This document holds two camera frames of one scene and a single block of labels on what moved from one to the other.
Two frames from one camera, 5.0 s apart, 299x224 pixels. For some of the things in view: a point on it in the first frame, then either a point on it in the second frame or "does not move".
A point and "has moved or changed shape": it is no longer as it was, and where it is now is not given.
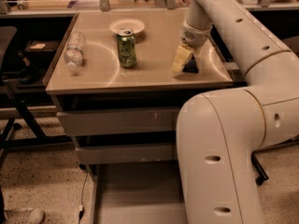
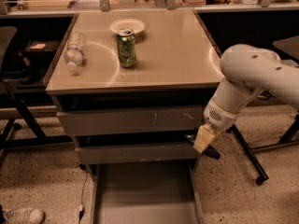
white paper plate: [133, 24] does not move
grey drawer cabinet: [116, 96] does not move
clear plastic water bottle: [74, 53] does not move
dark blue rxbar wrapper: [191, 65] has moved or changed shape
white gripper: [193, 37] -> [219, 117]
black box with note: [43, 47] does not move
